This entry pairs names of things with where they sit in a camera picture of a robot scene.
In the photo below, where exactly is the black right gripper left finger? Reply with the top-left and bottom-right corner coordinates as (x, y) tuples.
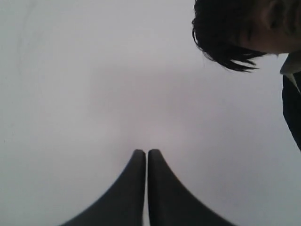
(63, 150), (146, 226)

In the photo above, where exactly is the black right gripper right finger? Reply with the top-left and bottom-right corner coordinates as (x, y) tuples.
(147, 149), (233, 226)

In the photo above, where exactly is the person with dark hair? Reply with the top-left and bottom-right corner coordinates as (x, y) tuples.
(192, 0), (301, 145)

